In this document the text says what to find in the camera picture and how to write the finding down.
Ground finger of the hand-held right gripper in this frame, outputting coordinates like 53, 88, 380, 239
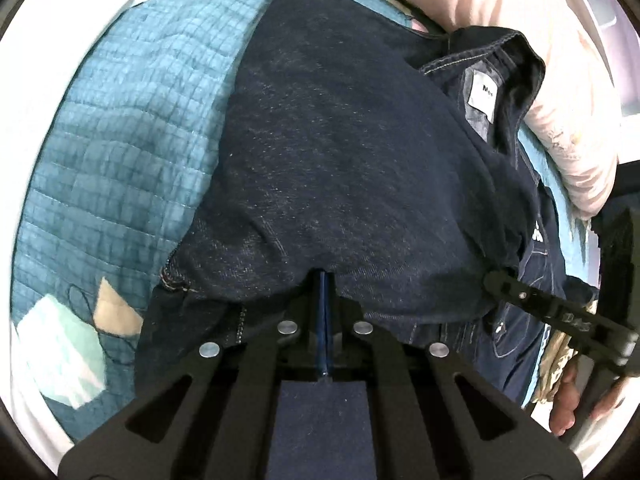
482, 269, 637, 362

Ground dark denim garment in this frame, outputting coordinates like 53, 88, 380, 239
135, 0, 598, 408

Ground teal quilted blanket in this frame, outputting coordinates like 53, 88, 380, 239
12, 0, 601, 446

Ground pink pillow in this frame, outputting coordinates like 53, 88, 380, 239
345, 0, 621, 221

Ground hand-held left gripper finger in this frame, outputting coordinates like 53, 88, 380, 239
324, 272, 583, 480
57, 270, 326, 480

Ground person's right hand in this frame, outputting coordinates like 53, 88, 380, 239
550, 362, 628, 438

